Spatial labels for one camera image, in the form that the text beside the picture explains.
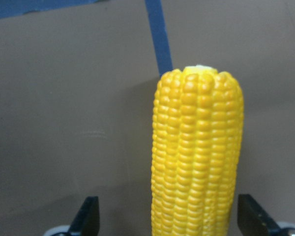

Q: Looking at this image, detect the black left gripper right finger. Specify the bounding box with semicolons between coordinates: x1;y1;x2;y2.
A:
237;194;281;236

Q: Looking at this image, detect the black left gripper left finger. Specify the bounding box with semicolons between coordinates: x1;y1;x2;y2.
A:
68;196;100;236

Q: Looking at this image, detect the yellow corn cob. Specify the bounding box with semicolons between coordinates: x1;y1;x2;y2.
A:
151;65;244;236

